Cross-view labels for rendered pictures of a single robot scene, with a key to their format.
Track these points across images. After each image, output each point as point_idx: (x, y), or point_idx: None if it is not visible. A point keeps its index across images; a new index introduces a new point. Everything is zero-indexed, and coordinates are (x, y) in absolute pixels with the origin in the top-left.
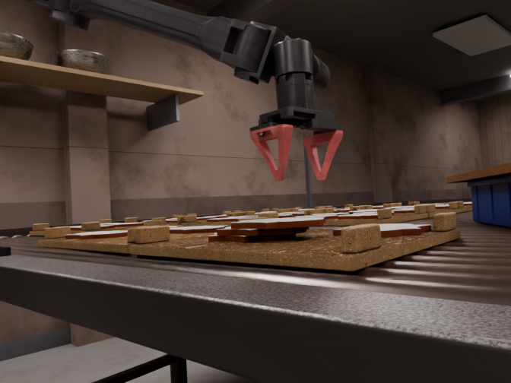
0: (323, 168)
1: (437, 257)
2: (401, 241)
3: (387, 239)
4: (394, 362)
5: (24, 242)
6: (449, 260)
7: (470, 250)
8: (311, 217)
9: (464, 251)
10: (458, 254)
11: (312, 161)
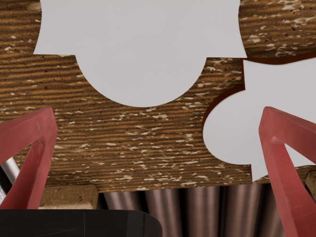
0: (270, 155)
1: (158, 200)
2: (166, 184)
3: (180, 165)
4: None
5: None
6: (154, 207)
7: (238, 199)
8: (211, 44)
9: (236, 194)
10: (197, 201)
11: (301, 135)
